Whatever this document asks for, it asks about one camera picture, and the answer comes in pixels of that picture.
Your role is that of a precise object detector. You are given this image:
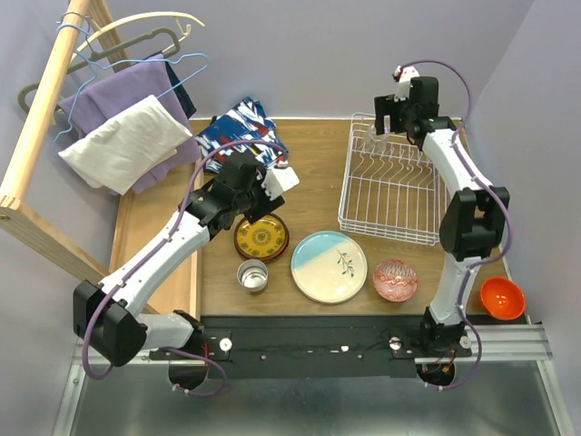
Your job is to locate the grey plastic hanger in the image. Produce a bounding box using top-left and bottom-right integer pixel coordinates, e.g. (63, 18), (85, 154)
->
(17, 26), (181, 114)

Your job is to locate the cream plastic hanger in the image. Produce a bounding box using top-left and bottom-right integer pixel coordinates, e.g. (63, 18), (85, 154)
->
(71, 11), (206, 66)

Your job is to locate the wooden clothes rack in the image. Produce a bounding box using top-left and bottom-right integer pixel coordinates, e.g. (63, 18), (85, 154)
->
(0, 0), (164, 322)

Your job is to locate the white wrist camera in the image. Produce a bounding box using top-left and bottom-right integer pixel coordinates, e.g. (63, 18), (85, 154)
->
(393, 66), (419, 102)
(261, 161), (300, 201)

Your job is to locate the yellow patterned lacquer plate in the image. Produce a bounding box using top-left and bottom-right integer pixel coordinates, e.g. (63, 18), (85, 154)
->
(233, 213), (290, 263)

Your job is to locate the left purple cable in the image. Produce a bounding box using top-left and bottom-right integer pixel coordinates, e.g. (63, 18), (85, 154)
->
(81, 140), (291, 399)

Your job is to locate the dark navy cloth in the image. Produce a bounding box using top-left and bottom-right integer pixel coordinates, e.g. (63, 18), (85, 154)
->
(165, 63), (197, 118)

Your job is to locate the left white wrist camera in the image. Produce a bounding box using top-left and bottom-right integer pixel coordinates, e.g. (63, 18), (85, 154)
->
(261, 161), (300, 201)

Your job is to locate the purple cloth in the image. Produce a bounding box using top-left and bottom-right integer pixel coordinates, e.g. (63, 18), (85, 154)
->
(58, 54), (201, 194)

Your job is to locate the red patterned bowl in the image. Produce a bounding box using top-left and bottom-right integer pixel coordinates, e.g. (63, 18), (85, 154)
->
(372, 259), (419, 302)

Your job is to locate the blue and cream plate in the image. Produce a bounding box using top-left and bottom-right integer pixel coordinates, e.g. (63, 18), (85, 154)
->
(290, 231), (368, 304)

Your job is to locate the orange bowl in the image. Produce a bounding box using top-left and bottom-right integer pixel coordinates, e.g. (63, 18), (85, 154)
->
(479, 277), (527, 321)

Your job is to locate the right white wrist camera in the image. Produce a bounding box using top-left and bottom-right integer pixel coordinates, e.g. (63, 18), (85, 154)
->
(393, 66), (419, 102)

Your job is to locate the white wire dish rack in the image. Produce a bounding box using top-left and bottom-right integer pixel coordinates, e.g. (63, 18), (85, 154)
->
(338, 113), (450, 246)

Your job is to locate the white folded cloth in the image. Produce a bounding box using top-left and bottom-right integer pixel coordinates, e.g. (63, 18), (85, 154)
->
(58, 95), (201, 195)

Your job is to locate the clear drinking glass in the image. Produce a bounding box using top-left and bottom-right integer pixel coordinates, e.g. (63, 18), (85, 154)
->
(362, 123), (389, 156)

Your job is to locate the light blue wire hanger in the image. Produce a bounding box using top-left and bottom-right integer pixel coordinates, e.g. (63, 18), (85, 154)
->
(54, 53), (208, 142)

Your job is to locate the aluminium rail frame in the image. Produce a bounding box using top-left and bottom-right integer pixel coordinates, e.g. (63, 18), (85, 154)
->
(54, 324), (574, 435)

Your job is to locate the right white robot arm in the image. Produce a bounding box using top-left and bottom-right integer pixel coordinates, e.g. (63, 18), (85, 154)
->
(374, 67), (509, 352)

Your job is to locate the metal cup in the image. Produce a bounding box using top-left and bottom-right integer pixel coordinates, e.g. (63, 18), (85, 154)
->
(236, 259), (269, 295)

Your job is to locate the blue patterned cloth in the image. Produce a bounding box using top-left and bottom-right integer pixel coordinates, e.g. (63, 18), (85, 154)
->
(196, 96), (287, 174)

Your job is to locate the black mounting base plate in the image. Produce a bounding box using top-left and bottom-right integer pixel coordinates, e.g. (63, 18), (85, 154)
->
(149, 315), (473, 381)

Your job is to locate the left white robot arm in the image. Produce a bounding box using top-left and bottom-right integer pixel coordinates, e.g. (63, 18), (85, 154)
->
(73, 151), (299, 367)

